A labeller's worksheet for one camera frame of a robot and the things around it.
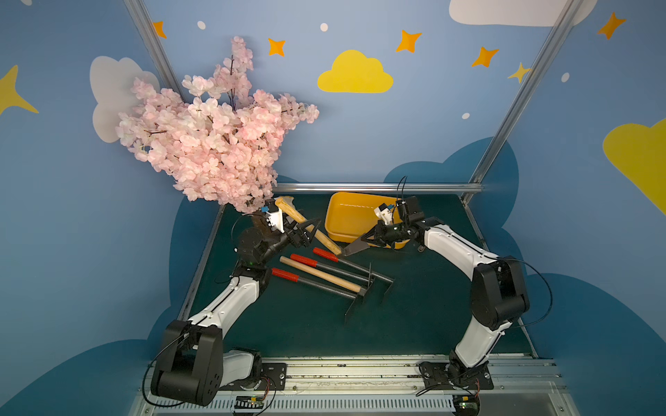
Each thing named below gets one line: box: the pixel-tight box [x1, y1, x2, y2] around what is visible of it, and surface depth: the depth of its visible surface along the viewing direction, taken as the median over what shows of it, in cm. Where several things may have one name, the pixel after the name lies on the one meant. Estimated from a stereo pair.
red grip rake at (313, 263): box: [289, 253, 372, 284], surface depth 98 cm
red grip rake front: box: [271, 267, 366, 325], surface depth 94 cm
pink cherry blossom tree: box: [116, 36, 320, 214], surface depth 63 cm
